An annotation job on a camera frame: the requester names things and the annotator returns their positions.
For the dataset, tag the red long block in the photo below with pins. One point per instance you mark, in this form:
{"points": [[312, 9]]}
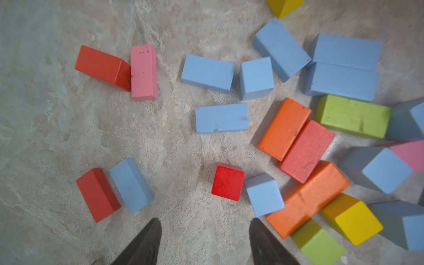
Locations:
{"points": [[307, 150]]}

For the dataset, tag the blue long block upright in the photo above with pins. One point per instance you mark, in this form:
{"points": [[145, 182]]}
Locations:
{"points": [[229, 117]]}

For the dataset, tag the blue long block pair right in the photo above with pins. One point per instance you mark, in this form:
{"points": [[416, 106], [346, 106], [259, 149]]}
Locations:
{"points": [[345, 51]]}

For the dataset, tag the red block far left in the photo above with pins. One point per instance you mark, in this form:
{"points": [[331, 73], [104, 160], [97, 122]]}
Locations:
{"points": [[98, 194]]}

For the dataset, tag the yellow cube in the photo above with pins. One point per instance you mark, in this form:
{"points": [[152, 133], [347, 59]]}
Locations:
{"points": [[281, 8], [352, 219]]}

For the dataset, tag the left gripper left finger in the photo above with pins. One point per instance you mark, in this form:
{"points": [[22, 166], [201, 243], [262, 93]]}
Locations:
{"points": [[144, 248]]}

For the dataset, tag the blue long block diagonal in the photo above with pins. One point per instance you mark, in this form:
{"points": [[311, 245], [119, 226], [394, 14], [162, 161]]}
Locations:
{"points": [[287, 56]]}

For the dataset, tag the pink block near back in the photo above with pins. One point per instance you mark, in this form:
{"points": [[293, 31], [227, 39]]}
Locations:
{"points": [[144, 73]]}

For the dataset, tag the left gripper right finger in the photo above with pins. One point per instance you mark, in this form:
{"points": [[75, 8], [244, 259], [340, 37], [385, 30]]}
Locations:
{"points": [[266, 249]]}

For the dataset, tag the yellow cube right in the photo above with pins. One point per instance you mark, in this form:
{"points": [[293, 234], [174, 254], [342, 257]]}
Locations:
{"points": [[281, 8]]}

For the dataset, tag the orange short block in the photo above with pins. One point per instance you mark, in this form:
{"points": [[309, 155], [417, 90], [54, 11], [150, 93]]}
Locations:
{"points": [[284, 129]]}

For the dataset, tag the blue long block pair left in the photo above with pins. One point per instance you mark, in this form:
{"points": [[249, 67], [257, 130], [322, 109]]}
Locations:
{"points": [[341, 81]]}

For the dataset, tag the orange long block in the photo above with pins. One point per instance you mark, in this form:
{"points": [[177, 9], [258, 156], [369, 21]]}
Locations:
{"points": [[303, 201]]}

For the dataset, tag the red block near back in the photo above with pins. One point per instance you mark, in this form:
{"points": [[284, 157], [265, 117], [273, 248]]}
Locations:
{"points": [[104, 67]]}

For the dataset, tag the blue long block tilted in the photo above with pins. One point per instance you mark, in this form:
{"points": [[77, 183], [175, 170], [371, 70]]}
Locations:
{"points": [[208, 73]]}

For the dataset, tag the pink long block front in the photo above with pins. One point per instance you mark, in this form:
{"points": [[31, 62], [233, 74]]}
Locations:
{"points": [[411, 152]]}

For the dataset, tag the blue cube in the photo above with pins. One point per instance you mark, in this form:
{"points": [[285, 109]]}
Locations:
{"points": [[264, 194], [376, 168], [403, 223], [407, 121], [256, 78]]}

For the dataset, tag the yellow cube front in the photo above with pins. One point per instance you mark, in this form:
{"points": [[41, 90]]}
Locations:
{"points": [[352, 219]]}

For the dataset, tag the blue cube beside pink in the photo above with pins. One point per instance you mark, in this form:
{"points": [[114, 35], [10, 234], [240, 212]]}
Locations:
{"points": [[407, 121]]}

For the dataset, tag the blue block far left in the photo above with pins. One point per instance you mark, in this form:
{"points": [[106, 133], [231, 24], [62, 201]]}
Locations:
{"points": [[131, 185]]}

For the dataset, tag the red cube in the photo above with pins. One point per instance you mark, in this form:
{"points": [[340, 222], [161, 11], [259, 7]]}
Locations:
{"points": [[228, 181]]}

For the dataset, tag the green cube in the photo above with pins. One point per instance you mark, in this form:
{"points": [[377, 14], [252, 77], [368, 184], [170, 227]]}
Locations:
{"points": [[317, 244]]}

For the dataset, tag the blue long block pair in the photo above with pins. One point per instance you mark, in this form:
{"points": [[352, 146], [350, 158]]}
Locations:
{"points": [[345, 51], [341, 81]]}

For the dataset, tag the green long block centre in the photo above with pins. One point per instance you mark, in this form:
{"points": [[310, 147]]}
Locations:
{"points": [[352, 116]]}

